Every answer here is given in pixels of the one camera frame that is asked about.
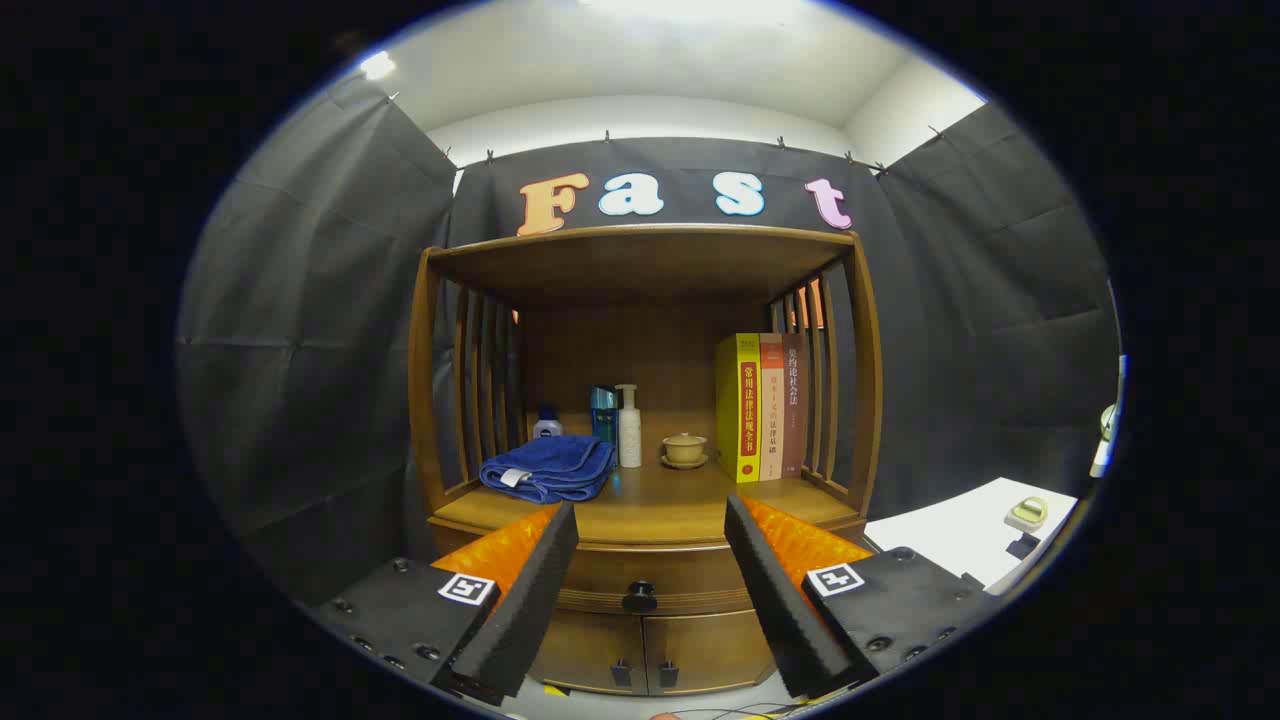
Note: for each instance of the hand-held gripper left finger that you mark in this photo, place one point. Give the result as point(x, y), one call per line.
point(530, 610)

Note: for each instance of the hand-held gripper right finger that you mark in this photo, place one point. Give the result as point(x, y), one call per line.
point(775, 610)

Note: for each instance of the wooden drawer with black knob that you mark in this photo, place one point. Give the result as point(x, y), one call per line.
point(650, 565)

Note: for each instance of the wooden cabinet door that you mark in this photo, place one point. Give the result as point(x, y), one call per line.
point(590, 650)
point(710, 650)

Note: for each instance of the wooden countertop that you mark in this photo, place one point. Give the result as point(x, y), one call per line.
point(660, 505)

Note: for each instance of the white drawer cabinet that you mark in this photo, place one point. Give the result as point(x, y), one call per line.
point(960, 530)

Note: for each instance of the wooden cabinet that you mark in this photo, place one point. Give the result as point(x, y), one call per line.
point(640, 265)

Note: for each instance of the blue folded towel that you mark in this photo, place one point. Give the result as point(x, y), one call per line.
point(550, 465)

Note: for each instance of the beige saucer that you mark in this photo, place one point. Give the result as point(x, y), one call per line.
point(685, 466)

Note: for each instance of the small white bottle blue cap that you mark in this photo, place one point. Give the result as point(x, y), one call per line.
point(547, 428)

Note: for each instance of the beige lidded teacup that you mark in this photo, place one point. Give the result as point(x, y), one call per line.
point(685, 448)

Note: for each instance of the cream and orange book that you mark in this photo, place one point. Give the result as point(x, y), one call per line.
point(771, 420)

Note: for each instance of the brown book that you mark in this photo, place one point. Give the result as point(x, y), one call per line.
point(794, 420)

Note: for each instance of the white pump bottle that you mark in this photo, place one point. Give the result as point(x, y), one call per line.
point(629, 435)

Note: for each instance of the yellow book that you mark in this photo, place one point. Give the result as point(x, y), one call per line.
point(738, 410)

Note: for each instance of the black backdrop cloth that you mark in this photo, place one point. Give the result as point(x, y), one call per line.
point(300, 350)

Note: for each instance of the small white object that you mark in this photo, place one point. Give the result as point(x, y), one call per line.
point(1103, 455)

